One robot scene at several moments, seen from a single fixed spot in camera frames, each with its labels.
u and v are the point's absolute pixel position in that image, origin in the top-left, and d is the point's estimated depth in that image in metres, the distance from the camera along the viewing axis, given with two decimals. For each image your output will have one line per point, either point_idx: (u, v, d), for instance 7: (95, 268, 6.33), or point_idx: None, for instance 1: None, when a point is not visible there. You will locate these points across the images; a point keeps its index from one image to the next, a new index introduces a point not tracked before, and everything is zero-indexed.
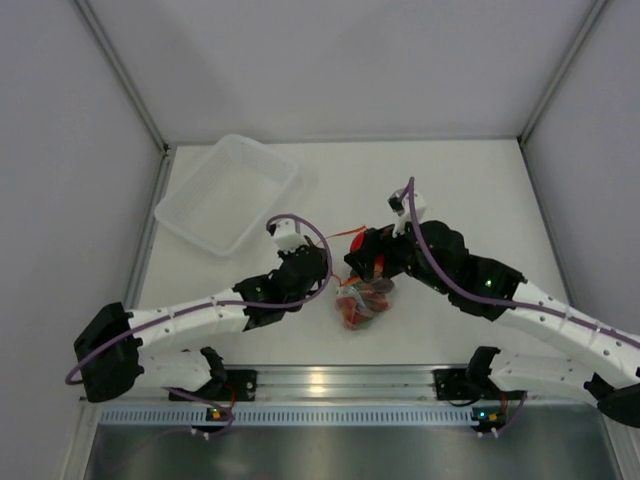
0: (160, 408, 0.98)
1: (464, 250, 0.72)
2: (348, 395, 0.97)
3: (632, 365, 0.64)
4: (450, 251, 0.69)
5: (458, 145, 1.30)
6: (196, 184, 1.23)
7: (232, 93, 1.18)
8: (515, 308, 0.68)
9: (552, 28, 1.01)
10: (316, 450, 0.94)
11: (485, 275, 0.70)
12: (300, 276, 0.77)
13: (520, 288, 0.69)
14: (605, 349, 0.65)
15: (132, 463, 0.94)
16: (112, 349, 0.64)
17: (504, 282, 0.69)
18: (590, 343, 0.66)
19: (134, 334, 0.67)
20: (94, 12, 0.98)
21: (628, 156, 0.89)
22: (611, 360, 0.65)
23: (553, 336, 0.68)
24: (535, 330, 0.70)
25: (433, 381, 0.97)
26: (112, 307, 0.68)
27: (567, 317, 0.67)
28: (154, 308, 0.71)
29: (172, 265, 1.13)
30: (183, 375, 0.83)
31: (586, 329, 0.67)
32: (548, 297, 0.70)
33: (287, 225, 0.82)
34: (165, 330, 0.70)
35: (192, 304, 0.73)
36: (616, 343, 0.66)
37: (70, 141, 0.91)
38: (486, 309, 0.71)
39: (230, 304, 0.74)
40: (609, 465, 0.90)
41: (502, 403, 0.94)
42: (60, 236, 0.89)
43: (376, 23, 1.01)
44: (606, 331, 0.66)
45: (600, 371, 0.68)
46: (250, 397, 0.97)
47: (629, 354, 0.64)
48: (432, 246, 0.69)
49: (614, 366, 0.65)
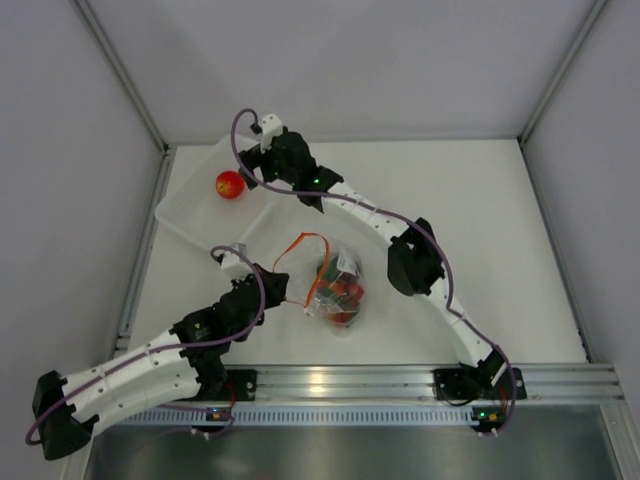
0: (161, 409, 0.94)
1: (307, 155, 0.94)
2: (348, 395, 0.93)
3: (389, 234, 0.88)
4: (292, 150, 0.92)
5: (457, 144, 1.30)
6: (196, 185, 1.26)
7: (231, 92, 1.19)
8: (326, 198, 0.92)
9: (550, 27, 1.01)
10: (317, 451, 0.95)
11: (319, 177, 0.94)
12: (239, 309, 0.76)
13: (338, 186, 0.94)
14: (376, 224, 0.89)
15: (133, 462, 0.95)
16: (51, 416, 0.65)
17: (331, 182, 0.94)
18: (367, 219, 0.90)
19: (67, 402, 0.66)
20: (94, 12, 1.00)
21: (628, 153, 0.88)
22: (377, 231, 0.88)
23: (350, 217, 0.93)
24: (341, 215, 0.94)
25: (432, 381, 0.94)
26: (45, 379, 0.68)
27: (356, 203, 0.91)
28: (89, 369, 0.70)
29: (172, 265, 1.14)
30: (161, 395, 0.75)
31: (367, 210, 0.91)
32: (354, 193, 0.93)
33: (231, 255, 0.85)
34: (99, 391, 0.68)
35: (126, 359, 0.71)
36: (386, 220, 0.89)
37: (69, 138, 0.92)
38: (315, 203, 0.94)
39: (165, 350, 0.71)
40: (609, 466, 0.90)
41: (502, 403, 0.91)
42: (59, 232, 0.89)
43: (374, 23, 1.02)
44: (380, 212, 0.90)
45: (379, 243, 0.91)
46: (250, 397, 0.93)
47: (392, 227, 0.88)
48: (283, 147, 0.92)
49: (379, 235, 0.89)
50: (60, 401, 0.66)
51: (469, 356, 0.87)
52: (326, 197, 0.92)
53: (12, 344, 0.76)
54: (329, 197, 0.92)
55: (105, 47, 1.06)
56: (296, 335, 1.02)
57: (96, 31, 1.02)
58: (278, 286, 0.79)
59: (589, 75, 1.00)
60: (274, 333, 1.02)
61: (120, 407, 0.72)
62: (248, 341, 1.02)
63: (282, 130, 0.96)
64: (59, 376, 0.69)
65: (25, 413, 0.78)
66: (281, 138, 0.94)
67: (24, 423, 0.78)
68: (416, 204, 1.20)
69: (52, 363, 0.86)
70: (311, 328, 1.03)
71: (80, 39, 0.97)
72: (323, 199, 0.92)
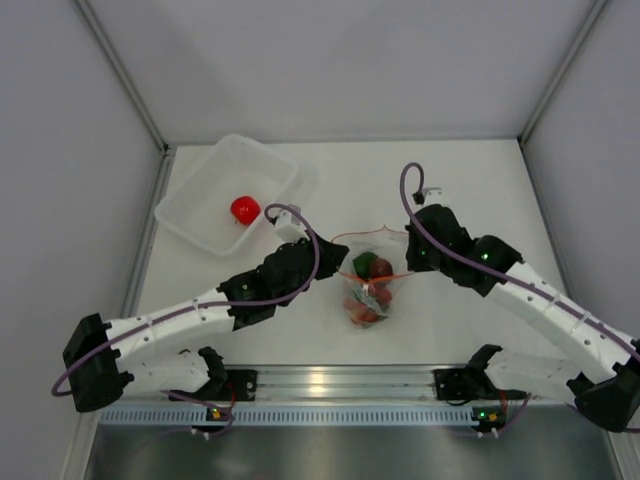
0: (160, 409, 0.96)
1: (457, 226, 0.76)
2: (347, 394, 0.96)
3: (610, 358, 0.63)
4: (435, 222, 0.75)
5: (457, 144, 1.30)
6: (196, 184, 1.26)
7: (232, 92, 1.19)
8: (505, 283, 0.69)
9: (550, 28, 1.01)
10: (317, 451, 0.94)
11: (484, 249, 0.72)
12: (284, 271, 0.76)
13: (516, 266, 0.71)
14: (586, 338, 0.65)
15: (132, 463, 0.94)
16: (92, 361, 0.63)
17: (503, 256, 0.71)
18: (572, 330, 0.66)
19: (110, 346, 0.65)
20: (94, 12, 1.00)
21: (628, 152, 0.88)
22: (588, 350, 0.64)
23: (538, 318, 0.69)
24: (522, 310, 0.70)
25: (433, 381, 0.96)
26: (89, 321, 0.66)
27: (554, 301, 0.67)
28: (133, 317, 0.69)
29: (174, 265, 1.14)
30: (176, 377, 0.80)
31: (571, 315, 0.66)
32: (542, 281, 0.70)
33: (285, 216, 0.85)
34: (144, 339, 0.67)
35: (174, 310, 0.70)
36: (600, 335, 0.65)
37: (68, 139, 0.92)
38: (478, 282, 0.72)
39: (212, 307, 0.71)
40: (608, 465, 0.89)
41: (502, 403, 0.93)
42: (59, 230, 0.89)
43: (373, 23, 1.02)
44: (591, 322, 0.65)
45: (581, 361, 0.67)
46: (250, 397, 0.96)
47: (611, 348, 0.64)
48: (424, 219, 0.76)
49: (592, 357, 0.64)
50: (104, 345, 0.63)
51: (497, 382, 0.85)
52: (504, 282, 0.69)
53: (12, 341, 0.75)
54: (507, 281, 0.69)
55: (104, 46, 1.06)
56: (296, 335, 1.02)
57: (95, 30, 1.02)
58: (333, 256, 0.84)
59: (588, 77, 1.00)
60: (274, 333, 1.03)
61: (150, 375, 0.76)
62: (248, 341, 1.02)
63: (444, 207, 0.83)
64: (101, 321, 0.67)
65: (24, 411, 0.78)
66: (422, 210, 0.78)
67: (24, 421, 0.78)
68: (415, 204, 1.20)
69: (52, 362, 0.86)
70: (312, 327, 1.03)
71: (80, 39, 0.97)
72: (496, 282, 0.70)
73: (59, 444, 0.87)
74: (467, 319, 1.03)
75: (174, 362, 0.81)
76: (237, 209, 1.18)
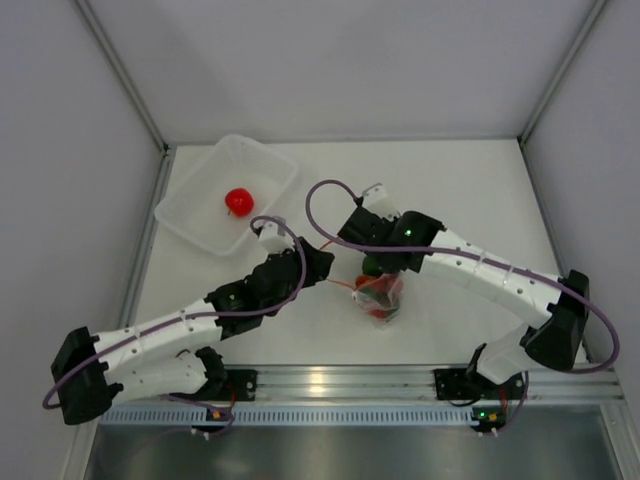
0: (160, 409, 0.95)
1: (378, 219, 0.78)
2: (347, 394, 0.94)
3: (543, 300, 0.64)
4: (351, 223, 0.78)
5: (457, 144, 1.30)
6: (195, 184, 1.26)
7: (231, 91, 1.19)
8: (432, 254, 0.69)
9: (550, 27, 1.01)
10: (316, 450, 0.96)
11: (407, 226, 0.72)
12: (273, 281, 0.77)
13: (439, 235, 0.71)
14: (518, 287, 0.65)
15: (133, 461, 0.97)
16: (80, 374, 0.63)
17: (425, 229, 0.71)
18: (503, 283, 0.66)
19: (99, 358, 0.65)
20: (93, 11, 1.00)
21: (629, 151, 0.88)
22: (523, 298, 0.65)
23: (470, 280, 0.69)
24: (455, 276, 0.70)
25: (433, 381, 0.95)
26: (77, 334, 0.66)
27: (481, 259, 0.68)
28: (121, 329, 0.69)
29: (173, 265, 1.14)
30: (169, 383, 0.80)
31: (500, 269, 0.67)
32: (467, 244, 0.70)
33: (270, 227, 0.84)
34: (132, 351, 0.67)
35: (161, 322, 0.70)
36: (530, 281, 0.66)
37: (67, 137, 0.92)
38: (409, 259, 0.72)
39: (200, 318, 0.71)
40: (608, 464, 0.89)
41: (502, 403, 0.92)
42: (58, 230, 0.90)
43: (373, 23, 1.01)
44: (519, 270, 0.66)
45: (521, 313, 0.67)
46: (250, 397, 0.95)
47: (542, 290, 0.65)
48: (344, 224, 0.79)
49: (527, 303, 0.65)
50: (91, 357, 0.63)
51: (493, 378, 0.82)
52: (430, 254, 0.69)
53: (11, 343, 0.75)
54: (433, 252, 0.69)
55: (104, 46, 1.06)
56: (295, 335, 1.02)
57: (94, 29, 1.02)
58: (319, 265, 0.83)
59: (589, 75, 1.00)
60: (273, 334, 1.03)
61: (141, 382, 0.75)
62: (248, 342, 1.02)
63: (387, 201, 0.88)
64: (90, 333, 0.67)
65: (22, 412, 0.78)
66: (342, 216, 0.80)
67: (23, 422, 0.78)
68: (415, 204, 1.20)
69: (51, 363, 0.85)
70: (311, 326, 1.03)
71: (79, 38, 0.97)
72: (424, 254, 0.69)
73: (59, 445, 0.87)
74: (466, 319, 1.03)
75: (168, 364, 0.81)
76: (231, 201, 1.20)
